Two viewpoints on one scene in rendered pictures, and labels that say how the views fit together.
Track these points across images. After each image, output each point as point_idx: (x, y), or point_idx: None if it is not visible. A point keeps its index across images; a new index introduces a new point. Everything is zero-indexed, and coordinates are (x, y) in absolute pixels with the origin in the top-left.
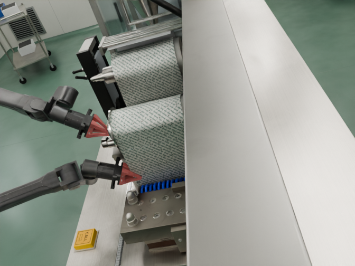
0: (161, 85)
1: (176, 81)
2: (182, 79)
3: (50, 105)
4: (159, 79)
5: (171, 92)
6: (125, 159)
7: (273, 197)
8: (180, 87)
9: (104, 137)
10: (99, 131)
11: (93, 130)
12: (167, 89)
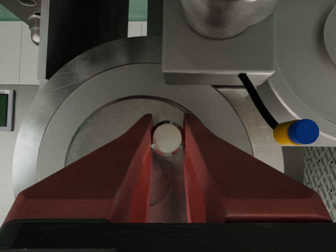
0: (335, 187)
1: (311, 184)
2: (304, 181)
3: None
4: (334, 214)
5: (322, 148)
6: (42, 16)
7: None
8: (309, 157)
9: (267, 9)
10: (193, 159)
11: (206, 192)
12: (327, 165)
